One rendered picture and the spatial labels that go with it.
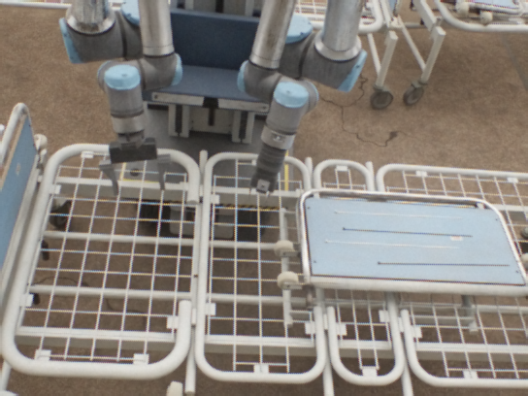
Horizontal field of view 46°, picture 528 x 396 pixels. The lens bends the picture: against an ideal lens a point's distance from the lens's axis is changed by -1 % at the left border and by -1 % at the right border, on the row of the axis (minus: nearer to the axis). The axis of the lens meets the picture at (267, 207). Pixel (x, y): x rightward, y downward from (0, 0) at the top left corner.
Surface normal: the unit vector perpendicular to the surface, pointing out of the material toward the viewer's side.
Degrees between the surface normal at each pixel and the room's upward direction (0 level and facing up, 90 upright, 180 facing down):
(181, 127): 90
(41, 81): 0
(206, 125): 90
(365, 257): 4
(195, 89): 0
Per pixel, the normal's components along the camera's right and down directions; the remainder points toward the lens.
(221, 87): 0.12, -0.65
